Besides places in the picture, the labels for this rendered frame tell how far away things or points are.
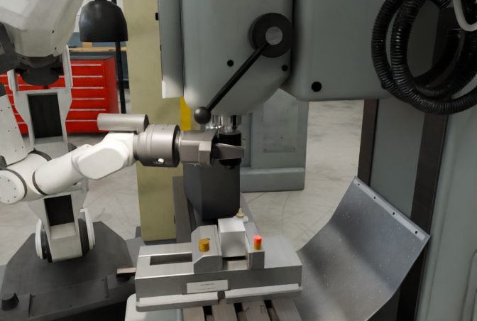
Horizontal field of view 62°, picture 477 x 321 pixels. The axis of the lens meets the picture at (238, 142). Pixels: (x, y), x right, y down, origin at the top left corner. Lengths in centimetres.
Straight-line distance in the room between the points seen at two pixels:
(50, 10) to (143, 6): 150
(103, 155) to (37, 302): 83
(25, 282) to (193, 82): 120
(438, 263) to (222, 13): 63
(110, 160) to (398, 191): 62
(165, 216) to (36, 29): 198
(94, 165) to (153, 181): 185
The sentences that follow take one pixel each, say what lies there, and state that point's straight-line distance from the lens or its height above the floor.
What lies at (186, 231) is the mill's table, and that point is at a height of 92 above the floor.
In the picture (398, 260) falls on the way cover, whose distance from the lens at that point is 92.
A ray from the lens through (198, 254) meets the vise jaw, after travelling 85.
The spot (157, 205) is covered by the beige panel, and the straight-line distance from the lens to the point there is 276.
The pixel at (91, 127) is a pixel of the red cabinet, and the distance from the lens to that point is 549.
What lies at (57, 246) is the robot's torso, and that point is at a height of 70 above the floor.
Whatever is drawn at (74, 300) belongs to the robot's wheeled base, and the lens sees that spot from 153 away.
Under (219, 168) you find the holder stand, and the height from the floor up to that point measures 107.
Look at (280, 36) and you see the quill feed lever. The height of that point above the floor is 145.
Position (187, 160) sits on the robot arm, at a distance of 79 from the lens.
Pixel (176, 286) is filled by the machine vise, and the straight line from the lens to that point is 88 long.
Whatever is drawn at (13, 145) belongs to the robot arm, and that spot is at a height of 122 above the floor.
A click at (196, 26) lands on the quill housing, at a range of 69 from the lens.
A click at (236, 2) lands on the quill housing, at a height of 151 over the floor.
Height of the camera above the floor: 148
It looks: 17 degrees down
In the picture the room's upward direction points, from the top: straight up
